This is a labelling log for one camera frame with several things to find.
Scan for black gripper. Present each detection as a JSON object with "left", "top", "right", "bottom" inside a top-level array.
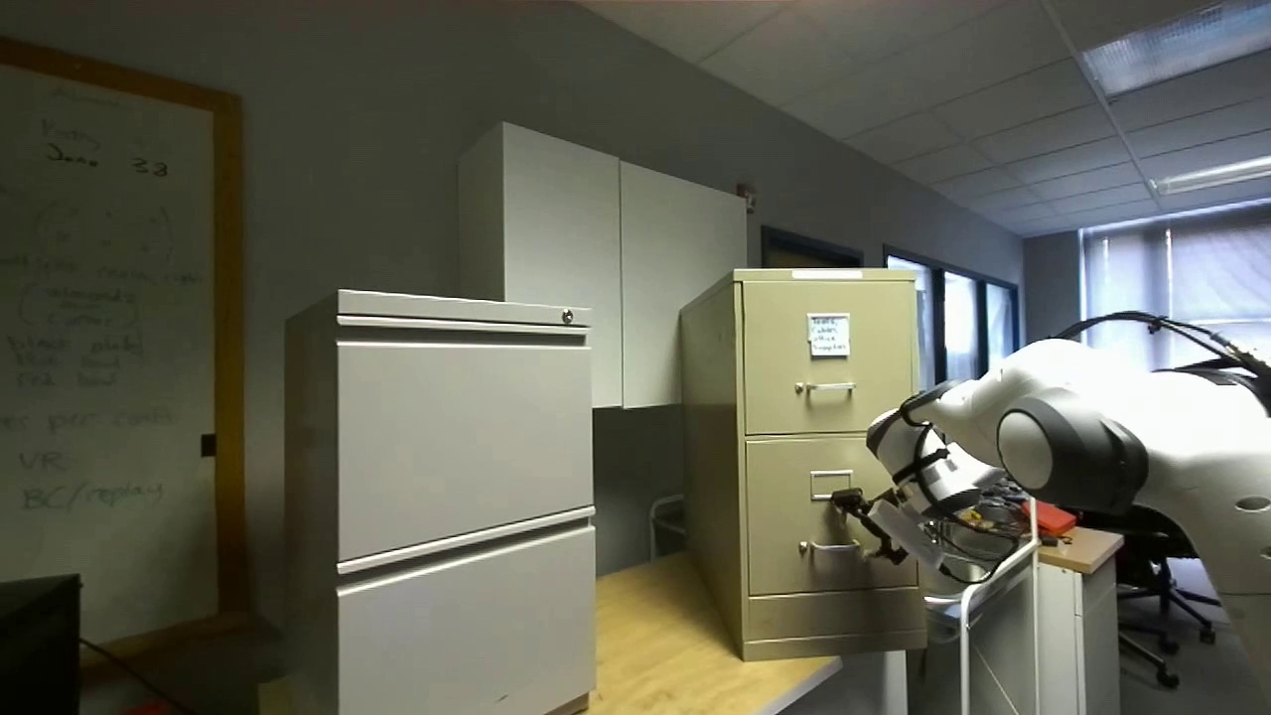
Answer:
[{"left": 828, "top": 474, "right": 1034, "bottom": 586}]

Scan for beige bottom drawer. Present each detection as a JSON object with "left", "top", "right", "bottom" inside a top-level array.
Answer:
[{"left": 741, "top": 434, "right": 893, "bottom": 594}]

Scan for beige drawer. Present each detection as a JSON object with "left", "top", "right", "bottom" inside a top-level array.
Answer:
[
  {"left": 737, "top": 276, "right": 918, "bottom": 434},
  {"left": 741, "top": 434, "right": 893, "bottom": 594}
]

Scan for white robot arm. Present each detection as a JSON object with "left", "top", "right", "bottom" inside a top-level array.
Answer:
[{"left": 832, "top": 338, "right": 1271, "bottom": 681}]

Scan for beige filing cabinet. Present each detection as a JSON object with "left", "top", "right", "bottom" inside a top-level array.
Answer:
[{"left": 680, "top": 267, "right": 925, "bottom": 659}]

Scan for beige top drawer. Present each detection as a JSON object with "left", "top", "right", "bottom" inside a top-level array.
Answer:
[{"left": 737, "top": 276, "right": 918, "bottom": 434}]

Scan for white base cabinet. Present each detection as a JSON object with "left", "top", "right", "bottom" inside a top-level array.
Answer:
[{"left": 913, "top": 529, "right": 1118, "bottom": 715}]

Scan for grey lateral cabinet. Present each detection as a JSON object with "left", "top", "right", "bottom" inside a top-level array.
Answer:
[{"left": 284, "top": 288, "right": 595, "bottom": 715}]

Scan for wooden counter top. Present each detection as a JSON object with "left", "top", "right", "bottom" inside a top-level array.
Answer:
[{"left": 586, "top": 554, "right": 842, "bottom": 715}]

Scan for black office chair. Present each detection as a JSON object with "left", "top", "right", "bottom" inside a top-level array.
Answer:
[{"left": 1117, "top": 509, "right": 1215, "bottom": 692}]

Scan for wood framed whiteboard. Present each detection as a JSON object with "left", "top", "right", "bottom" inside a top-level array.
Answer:
[{"left": 0, "top": 41, "right": 251, "bottom": 648}]

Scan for black monitor corner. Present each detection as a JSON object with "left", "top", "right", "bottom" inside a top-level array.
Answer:
[{"left": 0, "top": 577, "right": 80, "bottom": 715}]

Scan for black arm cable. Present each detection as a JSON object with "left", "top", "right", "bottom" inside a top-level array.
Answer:
[{"left": 1044, "top": 309, "right": 1271, "bottom": 387}]

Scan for white wall cupboard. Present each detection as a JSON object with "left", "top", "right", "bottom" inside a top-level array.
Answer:
[{"left": 456, "top": 123, "right": 748, "bottom": 410}]

